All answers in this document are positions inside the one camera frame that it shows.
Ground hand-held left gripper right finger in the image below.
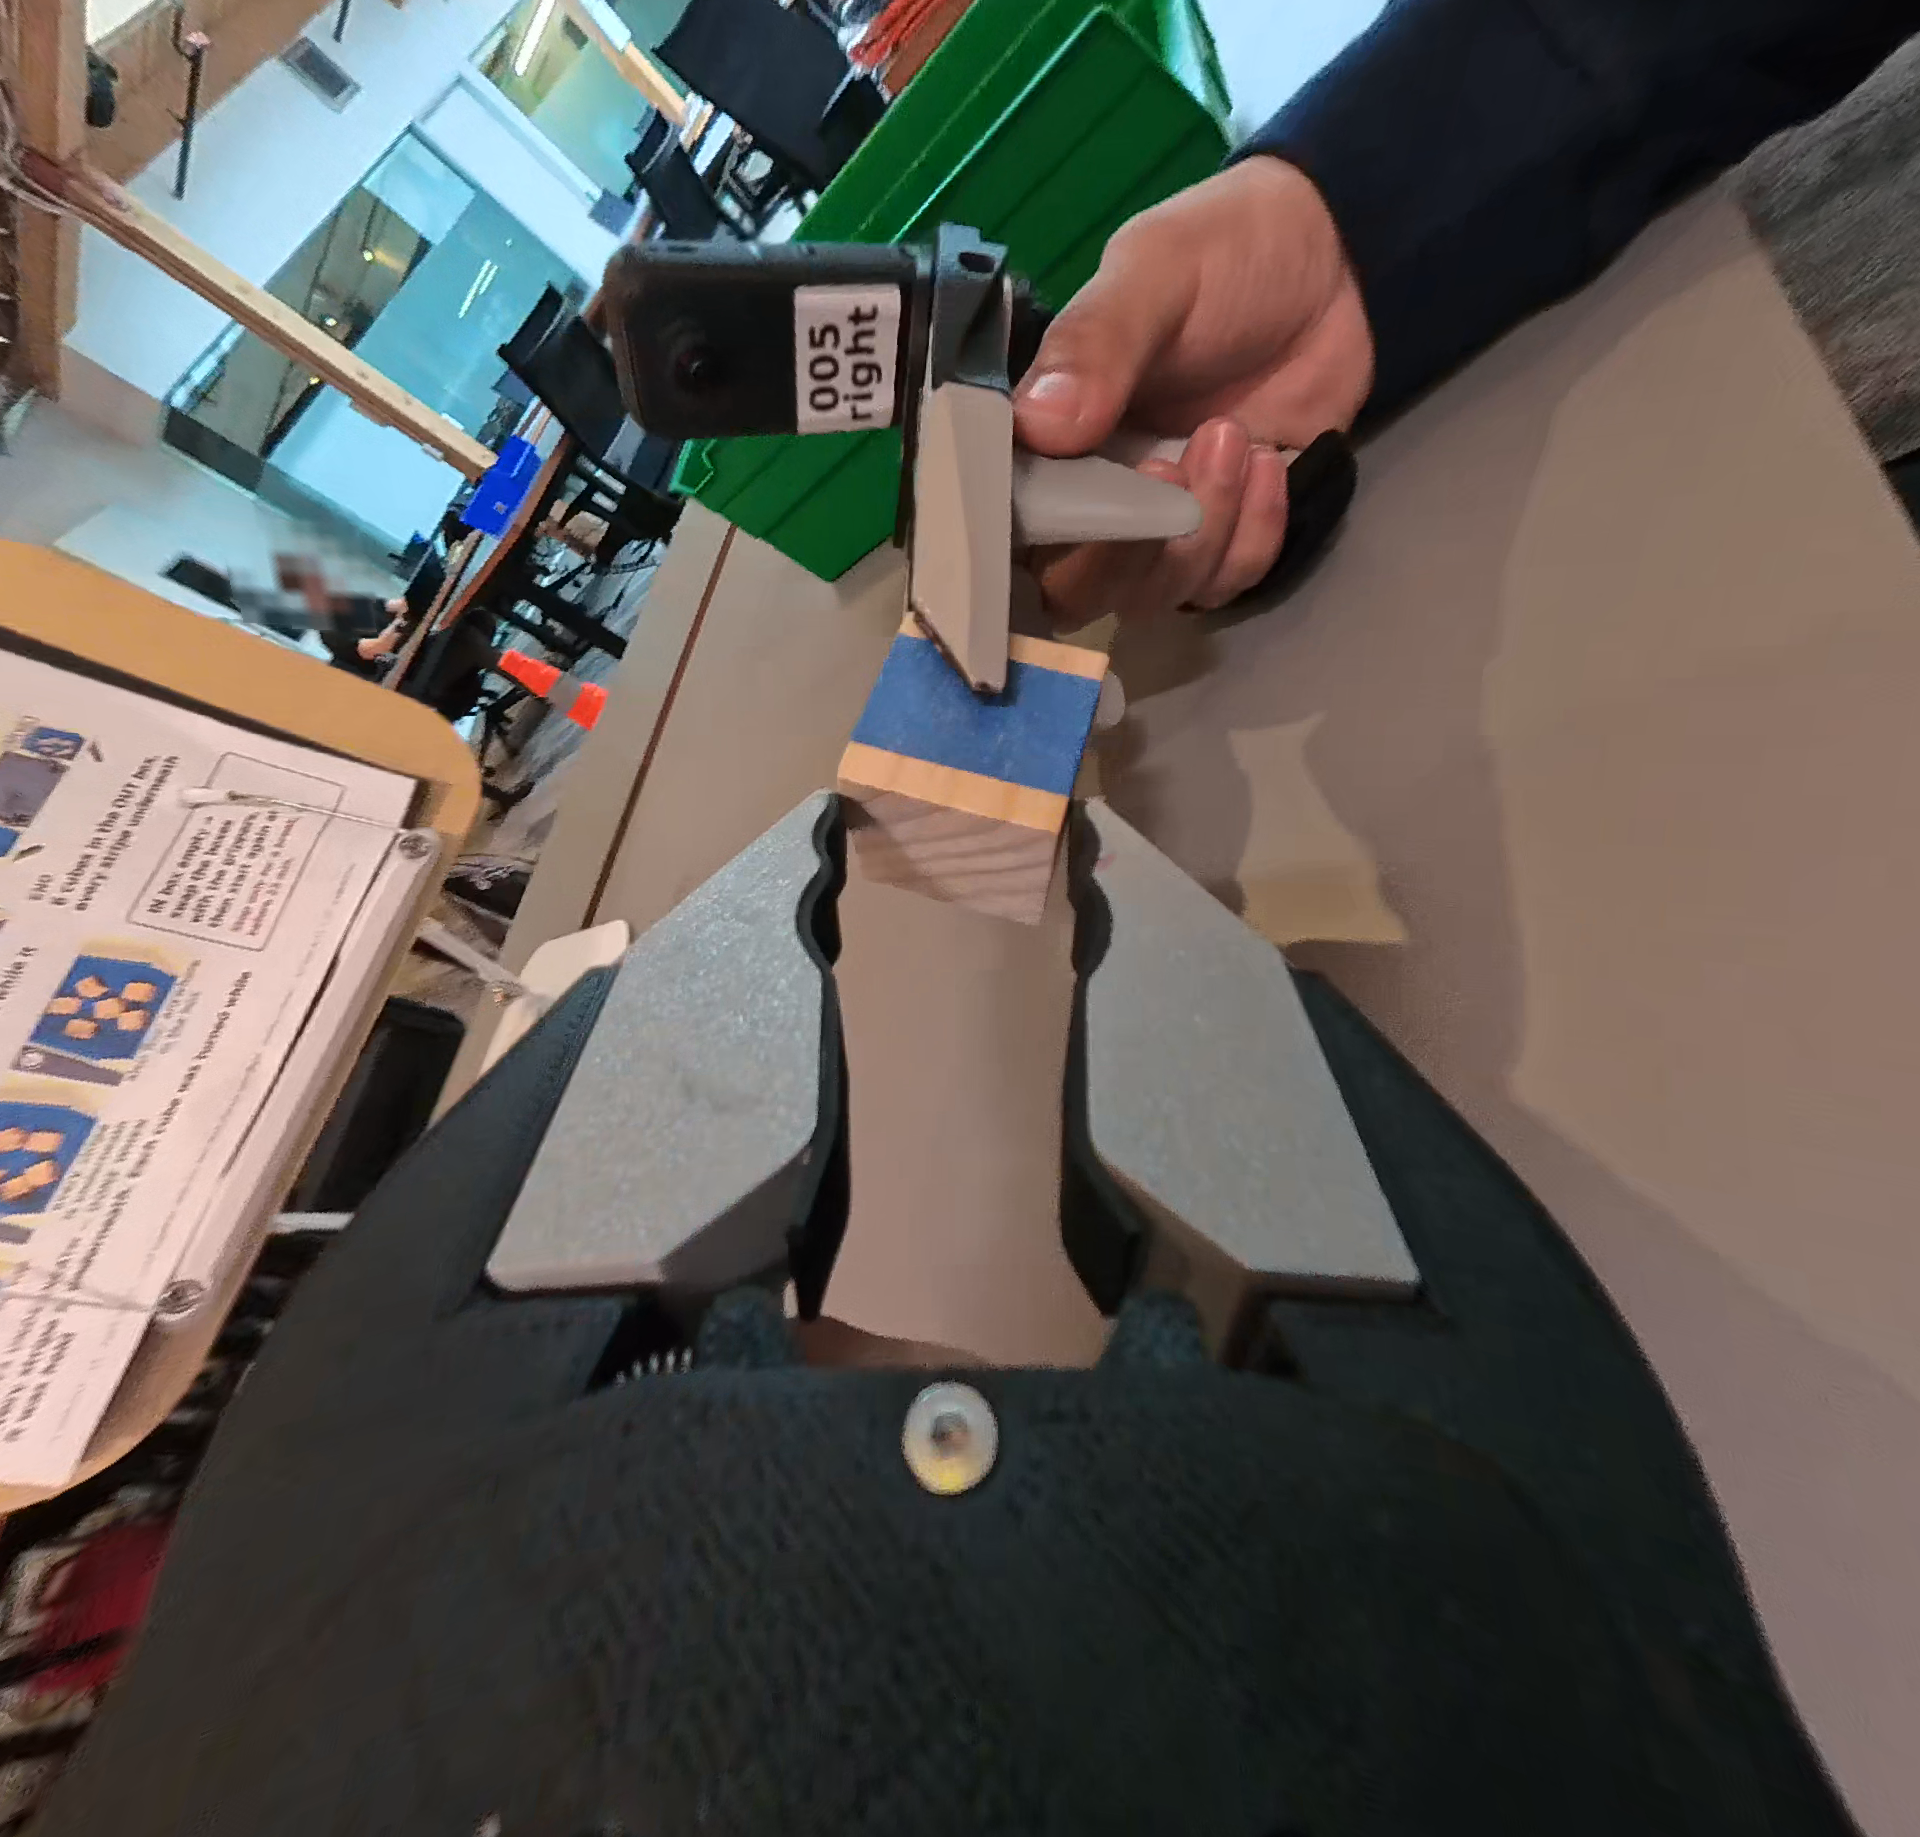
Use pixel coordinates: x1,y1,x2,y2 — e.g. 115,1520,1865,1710
1062,795,1427,1363

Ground person's right hand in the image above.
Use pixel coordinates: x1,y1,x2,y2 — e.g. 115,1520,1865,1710
1009,156,1382,618

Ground green plastic bin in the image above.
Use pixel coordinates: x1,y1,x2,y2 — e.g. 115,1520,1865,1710
667,0,1238,576

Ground instruction sheet on stand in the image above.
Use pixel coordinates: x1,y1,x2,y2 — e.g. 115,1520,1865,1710
0,538,628,1507

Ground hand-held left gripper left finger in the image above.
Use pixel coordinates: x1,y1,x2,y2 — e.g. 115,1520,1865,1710
484,793,849,1324

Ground orange striped traffic cone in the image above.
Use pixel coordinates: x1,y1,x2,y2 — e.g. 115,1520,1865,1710
496,648,606,725

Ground black office chair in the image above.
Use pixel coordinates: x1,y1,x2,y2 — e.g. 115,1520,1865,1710
496,285,679,670
654,0,847,242

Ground wooden frame beam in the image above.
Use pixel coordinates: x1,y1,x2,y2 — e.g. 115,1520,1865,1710
0,0,502,473

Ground blue-taped wooden cube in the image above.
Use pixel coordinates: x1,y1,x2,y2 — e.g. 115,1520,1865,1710
835,630,1112,925

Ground blue plastic bin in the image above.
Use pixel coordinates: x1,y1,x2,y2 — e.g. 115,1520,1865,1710
462,431,540,536

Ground printed instruction sheet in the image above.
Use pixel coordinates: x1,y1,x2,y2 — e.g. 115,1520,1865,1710
0,648,448,1486

